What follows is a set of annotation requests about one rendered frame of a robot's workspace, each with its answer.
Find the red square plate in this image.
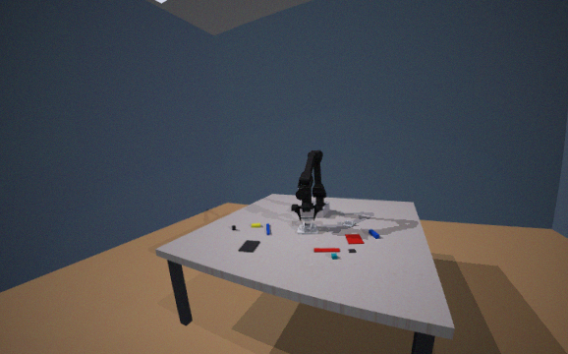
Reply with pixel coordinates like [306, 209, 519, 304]
[346, 234, 365, 244]

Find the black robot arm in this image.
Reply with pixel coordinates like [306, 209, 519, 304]
[296, 150, 326, 212]

